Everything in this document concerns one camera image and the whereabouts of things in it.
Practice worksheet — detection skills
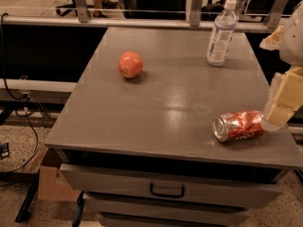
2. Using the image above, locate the grey drawer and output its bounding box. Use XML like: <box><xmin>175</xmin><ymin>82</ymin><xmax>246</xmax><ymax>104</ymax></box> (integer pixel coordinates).
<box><xmin>60</xmin><ymin>164</ymin><xmax>281</xmax><ymax>208</ymax></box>
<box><xmin>83</xmin><ymin>194</ymin><xmax>248</xmax><ymax>226</ymax></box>

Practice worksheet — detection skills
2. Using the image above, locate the grey top drawer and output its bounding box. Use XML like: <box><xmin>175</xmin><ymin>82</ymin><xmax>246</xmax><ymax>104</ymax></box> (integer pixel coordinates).
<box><xmin>60</xmin><ymin>164</ymin><xmax>281</xmax><ymax>208</ymax></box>

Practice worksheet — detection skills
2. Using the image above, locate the person's legs background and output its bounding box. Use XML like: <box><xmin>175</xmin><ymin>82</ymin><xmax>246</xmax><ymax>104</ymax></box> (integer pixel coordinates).
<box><xmin>93</xmin><ymin>0</ymin><xmax>117</xmax><ymax>18</ymax></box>

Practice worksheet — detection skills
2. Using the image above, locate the grey middle drawer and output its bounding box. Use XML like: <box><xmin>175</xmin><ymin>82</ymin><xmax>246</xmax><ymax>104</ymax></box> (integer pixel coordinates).
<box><xmin>83</xmin><ymin>194</ymin><xmax>248</xmax><ymax>226</ymax></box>

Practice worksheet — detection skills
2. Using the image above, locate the black power cable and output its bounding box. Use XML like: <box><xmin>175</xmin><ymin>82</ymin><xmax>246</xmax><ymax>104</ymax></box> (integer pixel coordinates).
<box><xmin>0</xmin><ymin>12</ymin><xmax>40</xmax><ymax>175</ymax></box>

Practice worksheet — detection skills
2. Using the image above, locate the red apple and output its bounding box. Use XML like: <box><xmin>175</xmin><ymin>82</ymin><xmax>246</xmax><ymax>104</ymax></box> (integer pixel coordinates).
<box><xmin>118</xmin><ymin>51</ymin><xmax>143</xmax><ymax>79</ymax></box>

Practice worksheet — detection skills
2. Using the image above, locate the metal railing frame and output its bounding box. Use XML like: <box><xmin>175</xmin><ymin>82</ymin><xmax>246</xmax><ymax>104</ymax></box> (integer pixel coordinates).
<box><xmin>0</xmin><ymin>0</ymin><xmax>303</xmax><ymax>34</ymax></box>

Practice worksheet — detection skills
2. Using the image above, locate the clear plastic water bottle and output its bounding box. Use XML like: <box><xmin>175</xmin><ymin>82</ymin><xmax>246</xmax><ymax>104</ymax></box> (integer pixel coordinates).
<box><xmin>206</xmin><ymin>0</ymin><xmax>236</xmax><ymax>66</ymax></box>

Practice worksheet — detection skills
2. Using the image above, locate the black drawer handle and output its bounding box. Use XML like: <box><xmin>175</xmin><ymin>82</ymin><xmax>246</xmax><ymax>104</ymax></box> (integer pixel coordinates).
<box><xmin>149</xmin><ymin>183</ymin><xmax>186</xmax><ymax>199</ymax></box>

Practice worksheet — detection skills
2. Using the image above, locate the crushed red coke can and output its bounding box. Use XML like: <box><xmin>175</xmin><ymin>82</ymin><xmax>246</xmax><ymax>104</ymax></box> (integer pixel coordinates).
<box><xmin>212</xmin><ymin>111</ymin><xmax>266</xmax><ymax>143</ymax></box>

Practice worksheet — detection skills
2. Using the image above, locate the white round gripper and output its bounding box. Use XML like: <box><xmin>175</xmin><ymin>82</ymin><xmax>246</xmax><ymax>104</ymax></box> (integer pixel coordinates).
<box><xmin>259</xmin><ymin>1</ymin><xmax>303</xmax><ymax>131</ymax></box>

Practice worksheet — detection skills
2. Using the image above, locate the cardboard box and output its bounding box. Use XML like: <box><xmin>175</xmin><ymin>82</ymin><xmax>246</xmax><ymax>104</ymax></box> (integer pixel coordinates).
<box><xmin>37</xmin><ymin>146</ymin><xmax>81</xmax><ymax>202</ymax></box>

